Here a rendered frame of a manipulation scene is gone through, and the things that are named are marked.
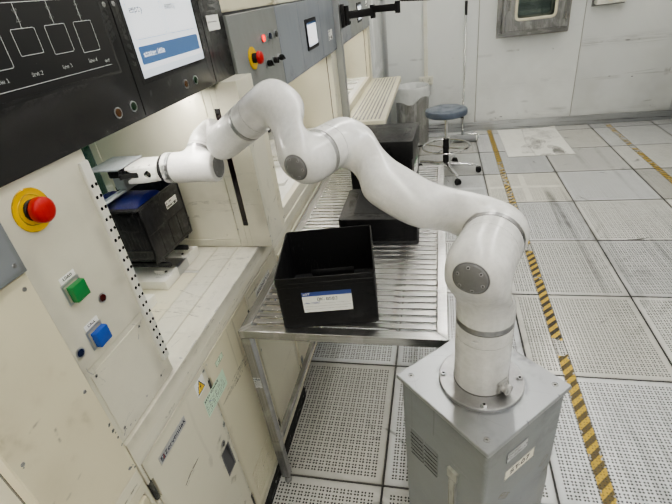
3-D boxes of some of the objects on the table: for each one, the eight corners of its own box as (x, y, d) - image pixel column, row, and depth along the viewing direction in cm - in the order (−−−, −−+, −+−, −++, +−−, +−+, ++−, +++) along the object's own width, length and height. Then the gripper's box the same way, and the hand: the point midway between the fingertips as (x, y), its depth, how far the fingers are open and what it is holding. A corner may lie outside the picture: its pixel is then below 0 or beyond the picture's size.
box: (414, 197, 194) (412, 141, 181) (351, 197, 202) (345, 143, 189) (420, 173, 218) (419, 121, 205) (364, 174, 226) (359, 124, 213)
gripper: (179, 145, 127) (125, 148, 132) (148, 165, 114) (88, 168, 118) (187, 170, 131) (134, 172, 135) (157, 192, 117) (99, 194, 122)
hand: (118, 170), depth 126 cm, fingers closed on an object, 3 cm apart
